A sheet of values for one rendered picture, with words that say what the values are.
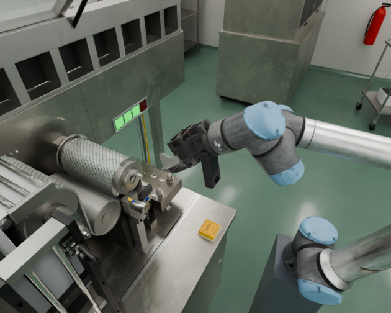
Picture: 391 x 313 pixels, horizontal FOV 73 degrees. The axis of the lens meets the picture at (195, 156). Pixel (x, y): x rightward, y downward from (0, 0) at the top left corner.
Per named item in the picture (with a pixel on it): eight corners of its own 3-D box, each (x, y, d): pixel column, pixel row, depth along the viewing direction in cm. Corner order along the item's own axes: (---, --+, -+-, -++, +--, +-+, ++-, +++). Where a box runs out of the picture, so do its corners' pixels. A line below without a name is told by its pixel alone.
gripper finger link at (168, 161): (152, 155, 73) (175, 143, 68) (164, 171, 75) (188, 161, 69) (146, 161, 71) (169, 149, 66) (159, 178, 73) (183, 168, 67)
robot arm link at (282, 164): (305, 149, 62) (282, 115, 58) (308, 182, 54) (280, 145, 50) (275, 161, 67) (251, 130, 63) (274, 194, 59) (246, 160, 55)
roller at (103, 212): (99, 242, 84) (89, 220, 77) (46, 210, 94) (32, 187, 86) (124, 215, 92) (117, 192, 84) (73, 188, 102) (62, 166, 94)
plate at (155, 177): (162, 212, 111) (161, 203, 107) (92, 179, 126) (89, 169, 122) (182, 187, 121) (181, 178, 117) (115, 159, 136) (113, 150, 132)
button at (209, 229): (213, 241, 109) (213, 237, 107) (198, 233, 111) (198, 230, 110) (220, 228, 113) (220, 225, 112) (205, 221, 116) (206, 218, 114)
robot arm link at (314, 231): (324, 236, 99) (337, 215, 90) (329, 271, 89) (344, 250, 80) (292, 230, 101) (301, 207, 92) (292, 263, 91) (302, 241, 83)
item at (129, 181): (121, 187, 83) (131, 166, 84) (116, 185, 83) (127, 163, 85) (133, 192, 89) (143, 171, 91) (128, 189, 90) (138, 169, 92)
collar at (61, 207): (64, 243, 63) (55, 227, 59) (48, 232, 66) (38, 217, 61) (85, 223, 68) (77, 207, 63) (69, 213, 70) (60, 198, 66)
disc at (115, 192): (117, 207, 88) (107, 175, 78) (116, 206, 88) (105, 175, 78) (144, 178, 97) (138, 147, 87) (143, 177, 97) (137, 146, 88)
